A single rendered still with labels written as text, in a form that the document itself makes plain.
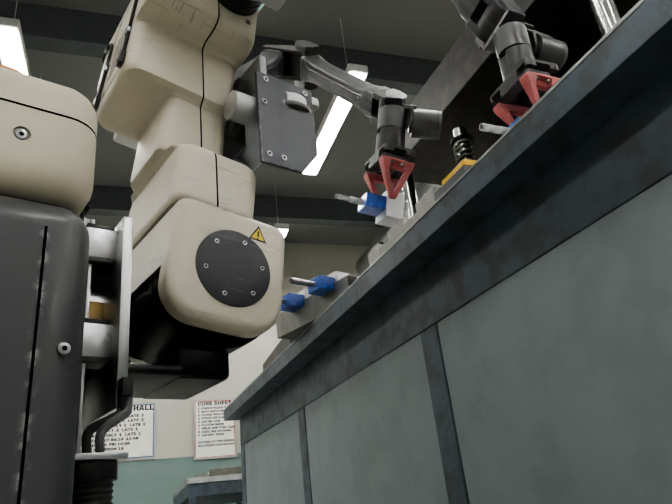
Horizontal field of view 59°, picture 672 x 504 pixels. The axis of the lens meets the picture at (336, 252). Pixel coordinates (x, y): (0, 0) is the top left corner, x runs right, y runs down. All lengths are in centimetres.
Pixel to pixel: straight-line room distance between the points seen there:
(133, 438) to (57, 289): 758
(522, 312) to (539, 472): 18
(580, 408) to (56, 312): 50
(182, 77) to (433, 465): 67
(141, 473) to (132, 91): 728
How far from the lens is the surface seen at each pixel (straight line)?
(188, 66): 95
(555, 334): 70
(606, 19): 187
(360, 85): 138
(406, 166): 115
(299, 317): 129
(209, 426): 813
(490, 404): 80
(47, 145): 56
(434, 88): 250
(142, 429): 808
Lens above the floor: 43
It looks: 24 degrees up
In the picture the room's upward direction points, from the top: 7 degrees counter-clockwise
